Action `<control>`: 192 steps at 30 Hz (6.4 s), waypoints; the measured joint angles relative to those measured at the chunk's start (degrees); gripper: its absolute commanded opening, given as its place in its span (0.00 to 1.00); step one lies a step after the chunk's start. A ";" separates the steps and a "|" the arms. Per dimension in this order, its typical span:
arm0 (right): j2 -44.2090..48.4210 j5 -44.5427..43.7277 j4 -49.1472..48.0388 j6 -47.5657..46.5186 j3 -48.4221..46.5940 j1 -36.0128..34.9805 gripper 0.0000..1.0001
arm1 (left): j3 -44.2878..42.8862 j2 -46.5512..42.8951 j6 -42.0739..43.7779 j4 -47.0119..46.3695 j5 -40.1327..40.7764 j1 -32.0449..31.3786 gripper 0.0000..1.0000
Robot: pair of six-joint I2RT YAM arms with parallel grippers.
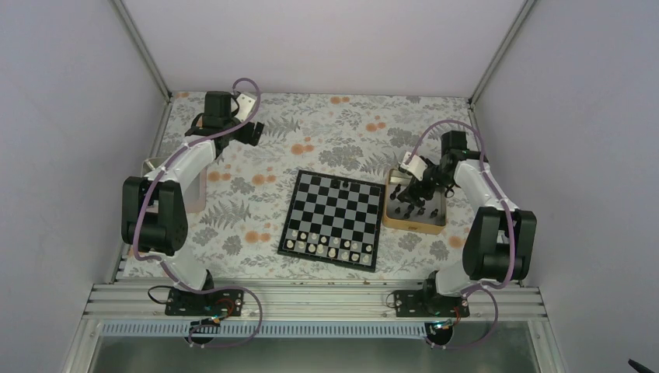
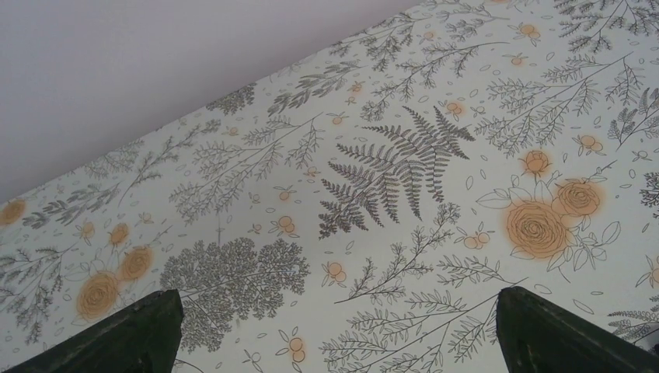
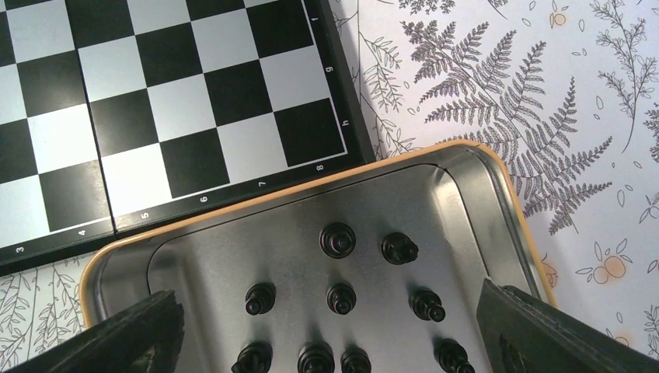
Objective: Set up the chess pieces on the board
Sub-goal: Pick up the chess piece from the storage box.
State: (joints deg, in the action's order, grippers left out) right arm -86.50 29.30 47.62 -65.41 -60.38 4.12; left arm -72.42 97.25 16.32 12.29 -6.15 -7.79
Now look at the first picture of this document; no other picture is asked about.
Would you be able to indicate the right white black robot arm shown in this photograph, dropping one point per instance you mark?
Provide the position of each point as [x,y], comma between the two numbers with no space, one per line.
[499,245]

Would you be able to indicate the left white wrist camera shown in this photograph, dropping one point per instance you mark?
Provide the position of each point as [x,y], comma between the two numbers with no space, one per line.
[242,105]

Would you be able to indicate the black white chess board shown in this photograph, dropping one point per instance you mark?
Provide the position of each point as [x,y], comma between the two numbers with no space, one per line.
[316,206]

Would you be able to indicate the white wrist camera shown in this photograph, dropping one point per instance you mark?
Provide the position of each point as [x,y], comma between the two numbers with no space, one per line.
[414,165]
[242,105]

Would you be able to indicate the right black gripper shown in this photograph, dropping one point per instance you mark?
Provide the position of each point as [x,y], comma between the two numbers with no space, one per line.
[413,198]

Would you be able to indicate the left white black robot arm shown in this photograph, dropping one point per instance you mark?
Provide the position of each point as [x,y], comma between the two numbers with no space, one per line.
[154,217]

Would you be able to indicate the wooden tray with metal bottom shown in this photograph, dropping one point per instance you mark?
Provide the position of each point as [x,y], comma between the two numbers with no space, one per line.
[428,217]

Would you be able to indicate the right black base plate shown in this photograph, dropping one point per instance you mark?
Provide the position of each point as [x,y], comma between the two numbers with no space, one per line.
[416,304]

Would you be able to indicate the white chess pieces row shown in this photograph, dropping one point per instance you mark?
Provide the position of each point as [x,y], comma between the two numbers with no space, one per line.
[353,248]

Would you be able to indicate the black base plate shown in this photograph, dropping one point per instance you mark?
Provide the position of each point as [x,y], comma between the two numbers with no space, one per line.
[416,304]
[218,304]

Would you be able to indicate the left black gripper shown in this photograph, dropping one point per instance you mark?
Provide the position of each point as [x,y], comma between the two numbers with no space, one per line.
[245,137]

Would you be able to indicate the floral patterned table mat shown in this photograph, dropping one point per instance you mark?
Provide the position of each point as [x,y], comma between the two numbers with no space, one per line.
[362,137]

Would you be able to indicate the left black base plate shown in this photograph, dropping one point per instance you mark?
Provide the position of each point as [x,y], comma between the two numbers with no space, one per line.
[218,304]

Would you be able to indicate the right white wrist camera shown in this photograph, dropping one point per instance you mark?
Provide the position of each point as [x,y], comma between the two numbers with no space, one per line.
[414,165]

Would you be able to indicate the aluminium rail frame front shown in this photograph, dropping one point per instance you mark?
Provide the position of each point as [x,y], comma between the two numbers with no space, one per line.
[315,301]

